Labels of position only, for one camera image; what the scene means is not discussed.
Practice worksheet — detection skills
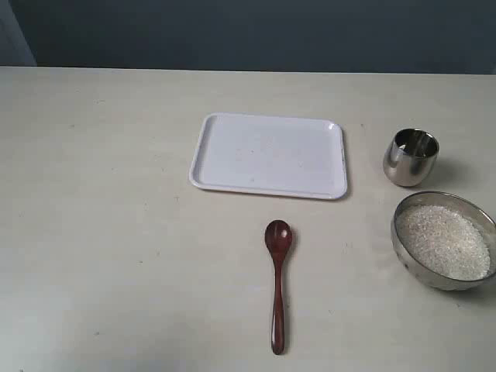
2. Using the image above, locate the small steel cup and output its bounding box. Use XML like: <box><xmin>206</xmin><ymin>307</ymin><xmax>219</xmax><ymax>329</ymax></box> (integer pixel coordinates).
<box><xmin>383</xmin><ymin>128</ymin><xmax>439</xmax><ymax>188</ymax></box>

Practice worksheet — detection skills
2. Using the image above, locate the dark red wooden spoon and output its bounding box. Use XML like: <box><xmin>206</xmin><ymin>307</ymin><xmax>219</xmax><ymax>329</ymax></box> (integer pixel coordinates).
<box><xmin>264</xmin><ymin>220</ymin><xmax>293</xmax><ymax>355</ymax></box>

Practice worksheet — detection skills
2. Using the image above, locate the white rectangular plastic tray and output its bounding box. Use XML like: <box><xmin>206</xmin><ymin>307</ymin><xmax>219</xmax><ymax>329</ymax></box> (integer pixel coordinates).
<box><xmin>189</xmin><ymin>112</ymin><xmax>348</xmax><ymax>200</ymax></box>

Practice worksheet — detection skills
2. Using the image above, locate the wide steel rice bowl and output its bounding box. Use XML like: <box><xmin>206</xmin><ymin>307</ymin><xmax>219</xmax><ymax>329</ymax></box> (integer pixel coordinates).
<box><xmin>391</xmin><ymin>191</ymin><xmax>495</xmax><ymax>291</ymax></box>

